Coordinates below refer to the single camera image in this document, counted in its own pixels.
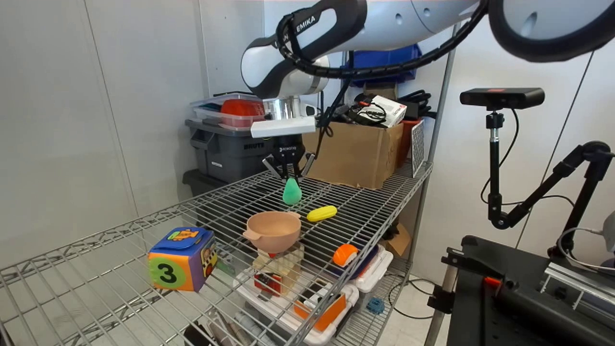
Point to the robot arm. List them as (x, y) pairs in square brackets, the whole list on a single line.
[(384, 21)]

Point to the beige plastic bowl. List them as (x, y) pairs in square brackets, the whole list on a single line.
[(273, 230)]

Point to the soft number cube toy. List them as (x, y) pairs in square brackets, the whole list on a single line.
[(180, 262)]

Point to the blue plastic bin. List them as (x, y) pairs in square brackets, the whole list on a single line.
[(384, 62)]

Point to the white plastic case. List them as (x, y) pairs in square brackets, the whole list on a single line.
[(377, 269)]

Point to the green pear toy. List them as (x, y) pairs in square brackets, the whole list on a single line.
[(291, 193)]

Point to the white case with orange lid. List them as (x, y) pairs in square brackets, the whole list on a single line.
[(326, 310)]

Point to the orange sushi toy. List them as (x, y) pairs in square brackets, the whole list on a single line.
[(345, 254)]

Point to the small blue toy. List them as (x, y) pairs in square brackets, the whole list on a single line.
[(375, 305)]

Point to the checkerboard calibration card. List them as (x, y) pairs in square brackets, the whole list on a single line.
[(418, 146)]

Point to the yellow corn toy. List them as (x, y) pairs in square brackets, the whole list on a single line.
[(322, 213)]

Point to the cardboard box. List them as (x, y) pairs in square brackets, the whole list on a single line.
[(355, 154)]

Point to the cardboard flap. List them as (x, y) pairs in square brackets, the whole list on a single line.
[(399, 240)]

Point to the white product box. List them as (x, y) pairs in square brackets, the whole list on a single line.
[(387, 110)]

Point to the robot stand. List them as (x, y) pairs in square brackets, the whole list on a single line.
[(509, 298)]

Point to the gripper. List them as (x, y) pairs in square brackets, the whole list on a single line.
[(288, 150)]

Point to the stack of wooden blocks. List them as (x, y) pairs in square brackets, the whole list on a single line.
[(281, 269)]

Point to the grey storage tote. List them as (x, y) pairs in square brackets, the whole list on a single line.
[(230, 151)]

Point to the clear container with red contents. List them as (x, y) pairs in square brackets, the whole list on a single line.
[(235, 111)]

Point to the camera on mount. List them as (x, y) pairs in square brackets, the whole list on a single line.
[(502, 97)]

